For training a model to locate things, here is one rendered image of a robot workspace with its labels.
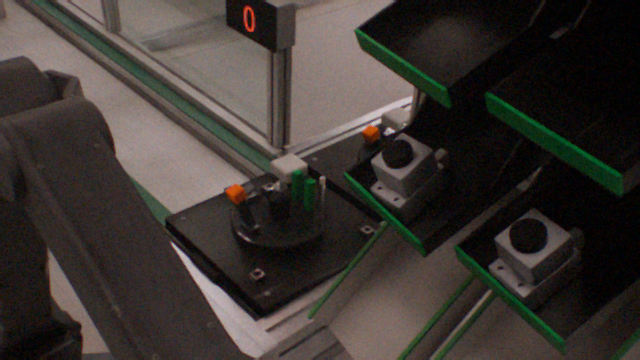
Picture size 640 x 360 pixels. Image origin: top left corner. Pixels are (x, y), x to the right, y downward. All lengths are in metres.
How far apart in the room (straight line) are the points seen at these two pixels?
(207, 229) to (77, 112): 0.70
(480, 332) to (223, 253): 0.39
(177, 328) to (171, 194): 0.90
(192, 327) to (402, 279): 0.54
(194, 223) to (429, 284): 0.39
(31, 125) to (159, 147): 0.99
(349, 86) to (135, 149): 0.55
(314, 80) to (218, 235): 0.72
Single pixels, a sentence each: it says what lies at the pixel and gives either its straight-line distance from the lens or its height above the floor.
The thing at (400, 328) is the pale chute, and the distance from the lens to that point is 0.83.
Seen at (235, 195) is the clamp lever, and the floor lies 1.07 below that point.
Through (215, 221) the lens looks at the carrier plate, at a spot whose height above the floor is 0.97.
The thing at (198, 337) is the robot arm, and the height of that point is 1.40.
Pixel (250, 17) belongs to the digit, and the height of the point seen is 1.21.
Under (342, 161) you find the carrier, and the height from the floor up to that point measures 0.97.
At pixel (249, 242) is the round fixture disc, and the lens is 1.00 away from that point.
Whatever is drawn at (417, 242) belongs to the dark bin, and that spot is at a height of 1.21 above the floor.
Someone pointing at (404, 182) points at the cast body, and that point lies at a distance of 0.67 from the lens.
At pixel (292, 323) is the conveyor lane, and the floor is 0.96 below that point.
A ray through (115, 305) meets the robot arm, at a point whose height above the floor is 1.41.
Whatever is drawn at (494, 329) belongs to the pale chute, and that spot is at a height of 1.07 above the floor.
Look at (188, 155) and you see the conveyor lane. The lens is 1.31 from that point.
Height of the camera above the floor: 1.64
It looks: 36 degrees down
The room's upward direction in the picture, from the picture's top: 3 degrees clockwise
